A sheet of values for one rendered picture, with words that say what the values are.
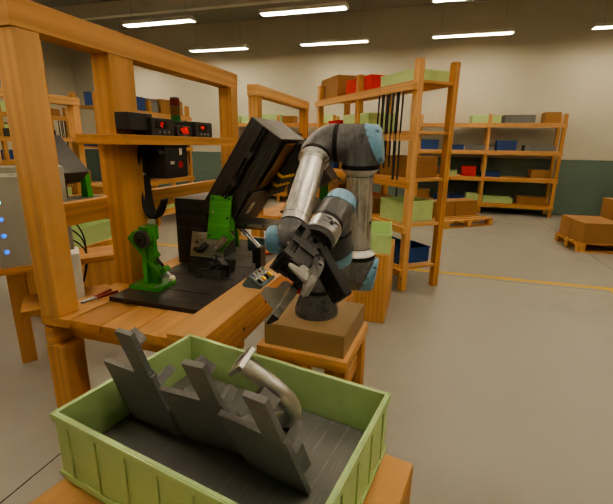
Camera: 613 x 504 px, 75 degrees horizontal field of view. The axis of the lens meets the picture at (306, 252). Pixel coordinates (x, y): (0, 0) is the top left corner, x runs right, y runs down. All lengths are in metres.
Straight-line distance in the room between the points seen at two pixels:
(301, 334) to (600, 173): 10.26
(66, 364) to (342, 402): 1.14
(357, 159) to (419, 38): 9.72
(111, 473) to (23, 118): 1.14
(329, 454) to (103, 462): 0.46
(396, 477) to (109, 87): 1.69
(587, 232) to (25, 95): 6.85
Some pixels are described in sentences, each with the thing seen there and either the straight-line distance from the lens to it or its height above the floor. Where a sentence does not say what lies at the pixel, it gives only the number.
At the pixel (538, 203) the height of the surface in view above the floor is 0.29.
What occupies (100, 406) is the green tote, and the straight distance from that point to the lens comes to 1.11.
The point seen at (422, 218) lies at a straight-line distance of 4.49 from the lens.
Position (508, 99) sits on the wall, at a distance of 10.76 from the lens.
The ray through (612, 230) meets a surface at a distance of 7.38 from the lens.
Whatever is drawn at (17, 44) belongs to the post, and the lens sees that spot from 1.65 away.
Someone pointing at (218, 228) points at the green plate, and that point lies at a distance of 1.93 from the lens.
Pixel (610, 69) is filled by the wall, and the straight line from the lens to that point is 11.25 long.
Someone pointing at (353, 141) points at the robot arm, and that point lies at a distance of 1.21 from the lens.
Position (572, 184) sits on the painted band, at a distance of 11.08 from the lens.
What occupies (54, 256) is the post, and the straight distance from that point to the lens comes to 1.69.
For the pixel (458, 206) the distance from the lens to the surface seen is 8.66.
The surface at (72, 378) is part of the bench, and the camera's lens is 1.86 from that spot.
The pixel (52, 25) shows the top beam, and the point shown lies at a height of 1.89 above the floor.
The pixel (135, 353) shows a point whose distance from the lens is 0.89.
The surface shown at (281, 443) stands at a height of 1.03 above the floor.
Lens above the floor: 1.51
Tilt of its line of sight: 15 degrees down
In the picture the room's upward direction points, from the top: 1 degrees clockwise
